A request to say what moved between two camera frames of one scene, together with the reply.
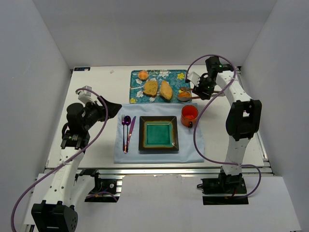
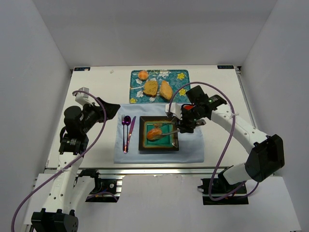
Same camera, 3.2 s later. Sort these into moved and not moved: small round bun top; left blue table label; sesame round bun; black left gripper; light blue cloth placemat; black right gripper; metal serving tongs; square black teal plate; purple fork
Moved: sesame round bun; metal serving tongs; black right gripper
Not moved: left blue table label; square black teal plate; light blue cloth placemat; black left gripper; small round bun top; purple fork
